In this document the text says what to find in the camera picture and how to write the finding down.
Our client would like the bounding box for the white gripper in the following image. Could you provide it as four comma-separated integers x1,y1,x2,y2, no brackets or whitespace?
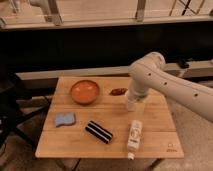
125,80,149,112

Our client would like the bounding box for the orange ceramic bowl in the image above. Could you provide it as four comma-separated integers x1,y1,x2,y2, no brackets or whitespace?
69,80,100,105

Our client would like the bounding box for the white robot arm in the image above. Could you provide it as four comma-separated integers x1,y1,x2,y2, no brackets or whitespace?
125,52,213,123

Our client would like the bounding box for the white lotion bottle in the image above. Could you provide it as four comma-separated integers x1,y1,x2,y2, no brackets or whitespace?
127,120,143,160

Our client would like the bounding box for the black white striped box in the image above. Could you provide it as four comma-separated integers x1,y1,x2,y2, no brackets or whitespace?
85,121,113,144

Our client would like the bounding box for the wooden folding table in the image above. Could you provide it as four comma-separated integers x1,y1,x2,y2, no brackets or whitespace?
36,77,184,159

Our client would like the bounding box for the blue sponge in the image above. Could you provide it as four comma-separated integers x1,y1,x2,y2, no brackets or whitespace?
55,113,76,127

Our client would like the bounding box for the metal railing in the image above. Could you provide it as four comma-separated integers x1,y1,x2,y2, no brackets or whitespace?
0,0,213,30

